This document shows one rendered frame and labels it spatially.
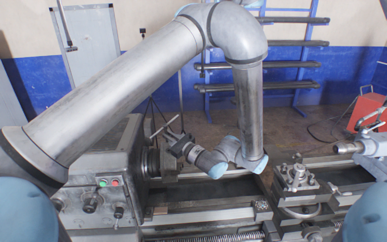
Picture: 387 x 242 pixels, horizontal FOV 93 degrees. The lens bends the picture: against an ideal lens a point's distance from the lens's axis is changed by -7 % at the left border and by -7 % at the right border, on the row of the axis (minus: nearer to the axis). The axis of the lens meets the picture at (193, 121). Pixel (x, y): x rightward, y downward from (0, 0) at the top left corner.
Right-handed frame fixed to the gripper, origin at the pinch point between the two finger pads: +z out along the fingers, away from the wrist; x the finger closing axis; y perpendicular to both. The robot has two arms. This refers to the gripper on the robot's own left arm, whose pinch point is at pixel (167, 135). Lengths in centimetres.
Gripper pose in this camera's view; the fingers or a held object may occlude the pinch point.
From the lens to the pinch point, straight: 102.7
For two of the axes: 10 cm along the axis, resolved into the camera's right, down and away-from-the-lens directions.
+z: -7.6, -4.5, 4.7
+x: -6.5, 5.5, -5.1
